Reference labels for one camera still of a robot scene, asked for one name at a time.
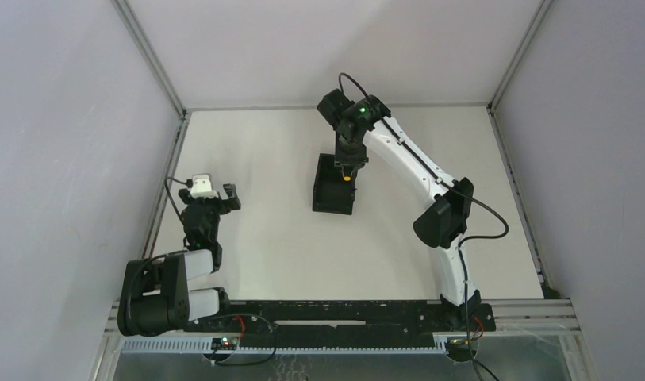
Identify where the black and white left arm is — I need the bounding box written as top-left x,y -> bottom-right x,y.
117,179 -> 241,337

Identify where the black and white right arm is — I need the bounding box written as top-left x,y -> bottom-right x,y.
323,95 -> 481,315

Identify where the black plastic bin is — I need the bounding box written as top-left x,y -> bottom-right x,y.
312,153 -> 356,215

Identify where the left control circuit board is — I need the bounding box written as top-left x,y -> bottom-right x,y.
211,337 -> 240,352

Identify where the control circuit board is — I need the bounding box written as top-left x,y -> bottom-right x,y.
445,338 -> 478,363
211,337 -> 240,352

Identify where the right control circuit board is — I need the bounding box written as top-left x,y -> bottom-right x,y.
445,338 -> 478,363

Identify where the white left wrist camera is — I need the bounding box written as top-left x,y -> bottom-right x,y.
190,173 -> 219,199

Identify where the black left camera cable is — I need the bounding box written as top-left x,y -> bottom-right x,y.
164,176 -> 193,225

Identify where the slotted grey cable duct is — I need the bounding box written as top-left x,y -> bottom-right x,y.
121,337 -> 446,355

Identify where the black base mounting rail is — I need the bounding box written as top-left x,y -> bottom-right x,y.
185,298 -> 497,349

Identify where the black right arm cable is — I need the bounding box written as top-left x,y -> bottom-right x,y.
338,72 -> 510,381

